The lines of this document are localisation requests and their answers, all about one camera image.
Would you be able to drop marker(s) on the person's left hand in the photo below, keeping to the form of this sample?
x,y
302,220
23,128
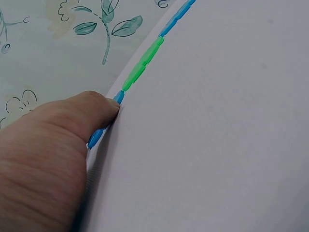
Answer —
x,y
41,169

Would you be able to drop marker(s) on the blue plastic binding clip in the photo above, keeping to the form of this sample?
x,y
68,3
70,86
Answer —
x,y
95,137
172,23

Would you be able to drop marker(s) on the white paper stack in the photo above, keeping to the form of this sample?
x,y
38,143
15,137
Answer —
x,y
205,133

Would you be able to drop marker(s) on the green plastic binding clip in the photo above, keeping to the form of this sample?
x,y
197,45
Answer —
x,y
142,65

